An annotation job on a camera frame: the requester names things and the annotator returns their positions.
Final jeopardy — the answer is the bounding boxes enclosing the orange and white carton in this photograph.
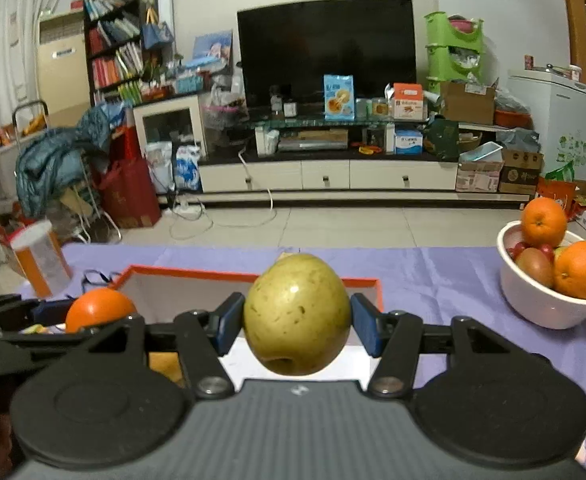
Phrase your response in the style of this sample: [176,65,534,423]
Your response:
[393,83,426,121]

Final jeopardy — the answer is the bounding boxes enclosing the white plastic bowl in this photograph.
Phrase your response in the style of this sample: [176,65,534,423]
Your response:
[497,220,586,331]

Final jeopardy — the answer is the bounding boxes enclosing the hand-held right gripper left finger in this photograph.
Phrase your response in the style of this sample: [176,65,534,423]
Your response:
[80,292,246,400]

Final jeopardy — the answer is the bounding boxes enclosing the white television stand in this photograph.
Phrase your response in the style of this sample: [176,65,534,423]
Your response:
[198,110,534,209]

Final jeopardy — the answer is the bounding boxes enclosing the blue jacket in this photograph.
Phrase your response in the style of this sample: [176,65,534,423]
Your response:
[15,102,124,213]

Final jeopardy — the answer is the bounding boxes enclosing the white plastic bag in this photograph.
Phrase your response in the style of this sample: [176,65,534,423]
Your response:
[145,141,174,194]

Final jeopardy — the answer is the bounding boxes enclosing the white power strip with cables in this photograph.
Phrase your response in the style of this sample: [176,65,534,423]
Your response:
[168,150,278,241]

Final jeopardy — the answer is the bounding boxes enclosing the green stacked storage bins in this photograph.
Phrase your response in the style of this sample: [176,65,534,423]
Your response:
[425,11,485,96]

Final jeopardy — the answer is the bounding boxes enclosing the green-yellow spotted pear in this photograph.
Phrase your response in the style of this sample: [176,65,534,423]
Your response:
[243,253,352,377]

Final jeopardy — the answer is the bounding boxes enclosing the dark green bag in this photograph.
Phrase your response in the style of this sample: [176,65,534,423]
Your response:
[423,119,460,161]

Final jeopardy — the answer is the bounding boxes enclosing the blue and white bag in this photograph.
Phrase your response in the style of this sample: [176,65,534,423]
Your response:
[175,145,202,192]

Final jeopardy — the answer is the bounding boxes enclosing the brown kiwi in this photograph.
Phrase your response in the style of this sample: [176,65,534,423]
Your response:
[515,247,555,290]

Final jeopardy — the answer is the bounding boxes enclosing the orange cardboard box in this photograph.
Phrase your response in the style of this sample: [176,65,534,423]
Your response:
[108,264,384,393]

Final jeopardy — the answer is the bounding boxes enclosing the black flat television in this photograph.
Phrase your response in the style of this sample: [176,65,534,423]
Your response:
[236,0,418,111]

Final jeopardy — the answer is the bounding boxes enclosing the dark brown cardboard box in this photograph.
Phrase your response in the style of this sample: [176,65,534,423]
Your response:
[500,150,544,195]

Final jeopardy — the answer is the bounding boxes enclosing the red plastic basin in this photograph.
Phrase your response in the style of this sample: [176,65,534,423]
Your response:
[494,110,532,129]

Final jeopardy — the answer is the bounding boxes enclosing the white curtain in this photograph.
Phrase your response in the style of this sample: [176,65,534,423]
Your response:
[0,0,74,266]

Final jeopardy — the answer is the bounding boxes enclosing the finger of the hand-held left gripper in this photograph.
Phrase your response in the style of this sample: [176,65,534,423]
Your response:
[30,300,76,328]
[0,322,124,356]

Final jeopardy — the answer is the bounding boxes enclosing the pale printed cardboard box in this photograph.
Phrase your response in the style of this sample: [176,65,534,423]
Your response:
[457,160,504,194]

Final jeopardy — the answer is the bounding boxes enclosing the blue snack bag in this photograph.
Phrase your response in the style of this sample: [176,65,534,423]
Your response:
[324,75,356,121]

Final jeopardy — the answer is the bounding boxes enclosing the white standing air conditioner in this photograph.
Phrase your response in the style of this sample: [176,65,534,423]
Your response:
[35,10,92,117]

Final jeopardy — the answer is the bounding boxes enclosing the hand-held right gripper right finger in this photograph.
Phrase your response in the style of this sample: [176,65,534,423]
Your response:
[351,293,521,397]

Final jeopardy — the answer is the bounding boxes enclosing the blue picture board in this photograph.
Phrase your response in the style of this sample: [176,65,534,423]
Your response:
[193,30,234,69]

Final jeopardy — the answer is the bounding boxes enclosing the orange and white canister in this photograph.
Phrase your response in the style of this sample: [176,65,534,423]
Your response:
[10,220,74,298]

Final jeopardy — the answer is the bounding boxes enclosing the black eyeglasses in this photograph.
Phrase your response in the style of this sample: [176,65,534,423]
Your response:
[80,269,124,289]

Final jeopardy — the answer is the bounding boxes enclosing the black bookshelf with books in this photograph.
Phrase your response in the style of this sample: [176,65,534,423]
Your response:
[78,0,176,107]

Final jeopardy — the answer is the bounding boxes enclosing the medium orange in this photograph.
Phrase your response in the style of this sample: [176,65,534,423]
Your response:
[65,287,138,334]

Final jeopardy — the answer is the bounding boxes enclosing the large orange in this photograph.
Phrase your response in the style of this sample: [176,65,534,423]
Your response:
[521,197,568,248]
[553,241,586,301]

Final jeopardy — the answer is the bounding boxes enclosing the blue and white tissue box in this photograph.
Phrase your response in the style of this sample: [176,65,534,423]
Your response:
[394,129,424,155]

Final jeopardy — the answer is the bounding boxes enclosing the white chest freezer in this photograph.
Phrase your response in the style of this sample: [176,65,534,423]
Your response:
[508,67,586,181]

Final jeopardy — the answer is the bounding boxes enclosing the golden yellow pear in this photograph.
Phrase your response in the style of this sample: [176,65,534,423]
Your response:
[148,352,186,386]

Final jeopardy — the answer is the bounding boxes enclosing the orange gift bag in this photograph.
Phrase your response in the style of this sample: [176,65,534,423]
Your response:
[535,177,577,221]

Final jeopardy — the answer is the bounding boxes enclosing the red shopping bag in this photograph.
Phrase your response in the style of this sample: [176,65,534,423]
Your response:
[95,157,163,231]

